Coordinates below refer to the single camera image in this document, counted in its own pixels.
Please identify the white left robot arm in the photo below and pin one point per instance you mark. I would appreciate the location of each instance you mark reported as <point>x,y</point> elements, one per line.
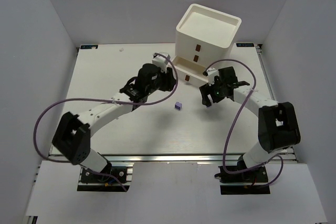
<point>74,131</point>

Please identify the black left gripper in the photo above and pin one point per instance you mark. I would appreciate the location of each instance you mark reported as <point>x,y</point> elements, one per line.
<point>170,79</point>

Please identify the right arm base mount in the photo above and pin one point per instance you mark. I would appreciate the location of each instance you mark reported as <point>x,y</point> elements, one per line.
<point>248,183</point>

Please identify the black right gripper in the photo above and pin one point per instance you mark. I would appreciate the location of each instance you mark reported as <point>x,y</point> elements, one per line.
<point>210,92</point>

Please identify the right blue label sticker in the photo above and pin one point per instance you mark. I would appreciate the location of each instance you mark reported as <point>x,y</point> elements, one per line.
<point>244,44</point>

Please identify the aluminium front rail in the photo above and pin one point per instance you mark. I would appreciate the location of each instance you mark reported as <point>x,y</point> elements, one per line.
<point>287,157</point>

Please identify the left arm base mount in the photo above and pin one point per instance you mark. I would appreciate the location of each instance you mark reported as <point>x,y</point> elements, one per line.
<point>117,179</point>

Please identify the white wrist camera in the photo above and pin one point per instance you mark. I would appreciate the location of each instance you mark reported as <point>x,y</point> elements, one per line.
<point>161,60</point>
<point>210,74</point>

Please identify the blue label sticker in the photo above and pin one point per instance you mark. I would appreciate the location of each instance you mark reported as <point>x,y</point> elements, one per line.
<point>88,47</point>
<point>244,44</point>

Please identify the purple lego brick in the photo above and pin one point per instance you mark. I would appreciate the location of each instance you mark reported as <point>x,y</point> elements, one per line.
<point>178,105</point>

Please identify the white three-drawer cabinet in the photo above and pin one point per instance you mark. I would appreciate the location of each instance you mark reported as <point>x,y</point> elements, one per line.
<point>203,35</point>

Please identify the left blue label sticker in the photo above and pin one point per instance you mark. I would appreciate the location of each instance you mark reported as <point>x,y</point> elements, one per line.
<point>88,47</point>

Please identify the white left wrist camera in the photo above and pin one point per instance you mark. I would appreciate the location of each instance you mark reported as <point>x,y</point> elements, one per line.
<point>161,60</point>

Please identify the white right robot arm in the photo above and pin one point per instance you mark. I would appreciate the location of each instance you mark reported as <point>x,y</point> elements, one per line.
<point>278,128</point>

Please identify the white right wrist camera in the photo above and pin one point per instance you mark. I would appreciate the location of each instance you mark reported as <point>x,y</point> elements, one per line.
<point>210,74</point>

